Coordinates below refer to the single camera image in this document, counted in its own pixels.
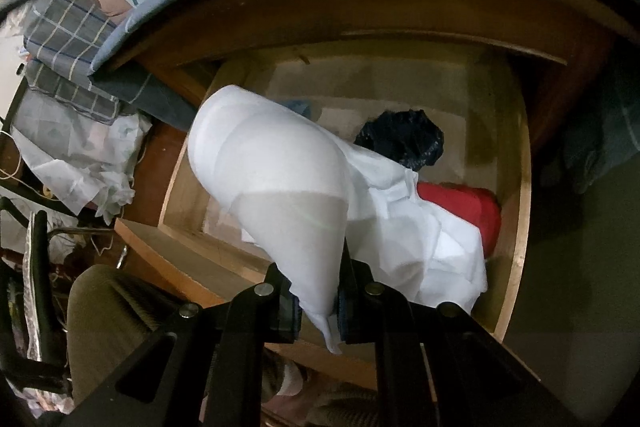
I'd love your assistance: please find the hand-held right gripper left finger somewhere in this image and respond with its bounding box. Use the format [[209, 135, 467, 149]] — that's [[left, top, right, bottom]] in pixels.
[[60, 262, 303, 427]]

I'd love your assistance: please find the white thin plastic sheet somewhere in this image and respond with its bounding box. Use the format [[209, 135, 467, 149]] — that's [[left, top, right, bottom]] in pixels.
[[10, 97, 153, 223]]

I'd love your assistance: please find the wooden drawer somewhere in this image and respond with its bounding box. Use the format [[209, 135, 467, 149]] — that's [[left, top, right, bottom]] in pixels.
[[114, 40, 532, 390]]

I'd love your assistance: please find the red underwear bundle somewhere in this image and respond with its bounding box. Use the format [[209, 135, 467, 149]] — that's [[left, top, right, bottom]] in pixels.
[[416, 181, 502, 260]]

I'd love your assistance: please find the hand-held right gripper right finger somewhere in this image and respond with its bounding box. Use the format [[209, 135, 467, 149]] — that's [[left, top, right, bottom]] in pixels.
[[337, 239, 601, 427]]

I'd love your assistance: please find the grey plaid cloth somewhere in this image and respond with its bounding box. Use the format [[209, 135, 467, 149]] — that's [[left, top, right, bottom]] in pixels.
[[20, 0, 123, 123]]

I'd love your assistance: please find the navy underwear bundle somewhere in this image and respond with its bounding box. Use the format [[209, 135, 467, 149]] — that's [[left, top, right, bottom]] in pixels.
[[353, 108, 445, 173]]

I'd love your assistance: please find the white crumpled non-woven cloth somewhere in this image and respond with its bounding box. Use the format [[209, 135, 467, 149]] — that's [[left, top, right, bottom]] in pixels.
[[345, 142, 489, 314]]

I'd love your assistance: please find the white padded underwear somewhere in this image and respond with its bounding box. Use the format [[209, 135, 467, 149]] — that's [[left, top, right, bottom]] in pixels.
[[187, 84, 353, 355]]

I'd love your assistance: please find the black tubular frame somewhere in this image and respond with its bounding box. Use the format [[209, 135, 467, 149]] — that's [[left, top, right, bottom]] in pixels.
[[0, 197, 76, 393]]

